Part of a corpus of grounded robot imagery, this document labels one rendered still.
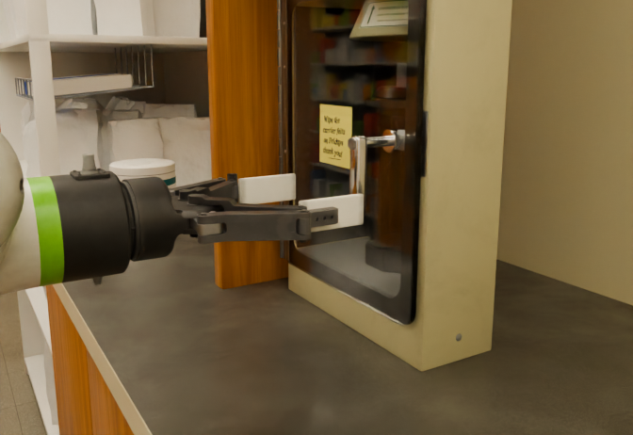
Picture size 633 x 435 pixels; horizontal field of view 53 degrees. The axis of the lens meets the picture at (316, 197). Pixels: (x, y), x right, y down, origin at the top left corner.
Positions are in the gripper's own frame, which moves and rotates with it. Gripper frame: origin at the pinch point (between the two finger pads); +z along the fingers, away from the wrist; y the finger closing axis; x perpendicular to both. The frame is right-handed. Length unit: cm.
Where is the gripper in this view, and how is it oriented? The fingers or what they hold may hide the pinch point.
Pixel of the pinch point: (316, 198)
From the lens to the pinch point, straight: 66.7
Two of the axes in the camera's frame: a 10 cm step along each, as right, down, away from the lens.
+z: 8.6, -1.0, 5.0
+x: 0.0, 9.8, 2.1
